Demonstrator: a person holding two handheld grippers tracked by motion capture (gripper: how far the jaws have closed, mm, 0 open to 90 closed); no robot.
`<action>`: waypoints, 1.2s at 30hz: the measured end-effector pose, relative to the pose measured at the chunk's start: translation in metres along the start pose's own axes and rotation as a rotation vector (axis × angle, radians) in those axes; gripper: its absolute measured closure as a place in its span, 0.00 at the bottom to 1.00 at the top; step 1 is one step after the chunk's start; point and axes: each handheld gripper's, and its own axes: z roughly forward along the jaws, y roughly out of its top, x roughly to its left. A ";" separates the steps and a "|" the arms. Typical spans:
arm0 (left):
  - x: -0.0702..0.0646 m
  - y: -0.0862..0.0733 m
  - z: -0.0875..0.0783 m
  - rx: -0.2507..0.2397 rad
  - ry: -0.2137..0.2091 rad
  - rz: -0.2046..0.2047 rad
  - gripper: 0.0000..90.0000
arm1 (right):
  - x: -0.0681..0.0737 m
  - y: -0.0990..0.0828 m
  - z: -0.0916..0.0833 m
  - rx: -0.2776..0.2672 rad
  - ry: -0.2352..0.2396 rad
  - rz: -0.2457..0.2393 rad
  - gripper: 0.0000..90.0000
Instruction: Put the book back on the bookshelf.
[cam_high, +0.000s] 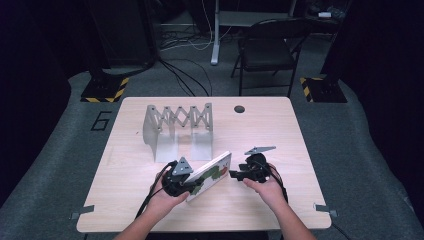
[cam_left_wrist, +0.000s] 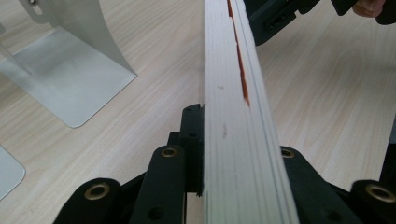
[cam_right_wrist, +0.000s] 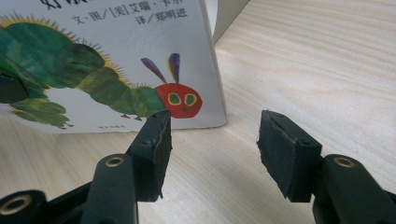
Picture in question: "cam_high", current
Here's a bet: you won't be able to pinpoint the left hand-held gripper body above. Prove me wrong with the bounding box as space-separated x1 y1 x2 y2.
161 156 198 198

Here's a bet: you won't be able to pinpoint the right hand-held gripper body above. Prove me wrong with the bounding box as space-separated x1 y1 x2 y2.
237 145 277 184

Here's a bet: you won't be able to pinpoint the white caterpillar picture book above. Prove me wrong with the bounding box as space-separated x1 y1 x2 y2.
185 150 233 203

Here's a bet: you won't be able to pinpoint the person's left hand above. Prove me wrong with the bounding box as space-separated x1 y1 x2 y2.
144 173 191 222

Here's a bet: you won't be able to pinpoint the person's right hand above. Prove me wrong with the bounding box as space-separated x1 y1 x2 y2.
242 163 288 212

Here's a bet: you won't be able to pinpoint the grey expandable metal book rack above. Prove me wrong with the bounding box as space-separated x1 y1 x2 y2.
142 102 215 164

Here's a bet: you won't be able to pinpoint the black yellow striped stand base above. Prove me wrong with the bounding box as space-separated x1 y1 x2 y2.
80 75 131 104
298 75 349 104

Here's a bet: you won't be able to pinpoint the black folding chair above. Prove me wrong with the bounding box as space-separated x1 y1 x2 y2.
230 17 313 99

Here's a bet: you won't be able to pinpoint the dark equipment cabinet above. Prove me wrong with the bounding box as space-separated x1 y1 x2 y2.
84 0 160 69

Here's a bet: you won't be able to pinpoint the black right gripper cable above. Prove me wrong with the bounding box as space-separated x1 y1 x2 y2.
256 161 290 205

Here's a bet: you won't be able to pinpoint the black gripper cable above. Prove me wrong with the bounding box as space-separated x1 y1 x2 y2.
134 160 178 220
256 161 290 205

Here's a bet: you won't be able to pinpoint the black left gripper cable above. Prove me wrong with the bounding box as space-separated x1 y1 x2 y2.
134 160 178 220

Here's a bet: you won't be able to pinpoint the grey table edge bracket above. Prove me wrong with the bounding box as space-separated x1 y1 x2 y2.
68 204 96 221
312 202 339 219

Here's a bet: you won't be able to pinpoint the black cable under table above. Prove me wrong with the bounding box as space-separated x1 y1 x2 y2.
330 221 353 240

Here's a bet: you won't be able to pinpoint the black floor cables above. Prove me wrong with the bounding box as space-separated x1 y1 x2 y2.
155 57 215 98

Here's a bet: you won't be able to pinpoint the white floor cables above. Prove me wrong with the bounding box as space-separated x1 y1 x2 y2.
159 0 235 52

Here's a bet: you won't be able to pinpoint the white desk frame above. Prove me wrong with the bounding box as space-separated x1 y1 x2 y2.
210 0 298 66

